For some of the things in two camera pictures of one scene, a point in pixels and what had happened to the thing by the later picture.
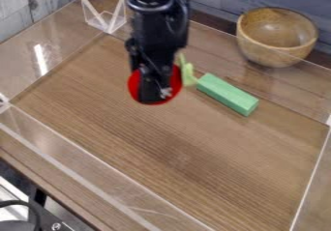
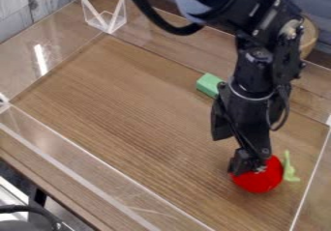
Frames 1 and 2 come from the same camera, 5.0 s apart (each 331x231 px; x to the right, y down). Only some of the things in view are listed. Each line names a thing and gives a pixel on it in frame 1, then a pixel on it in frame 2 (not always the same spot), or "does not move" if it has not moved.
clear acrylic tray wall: [91, 186] does not move
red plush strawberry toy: [133, 85] to [265, 181]
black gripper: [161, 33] to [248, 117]
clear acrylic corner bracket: [105, 20] does not move
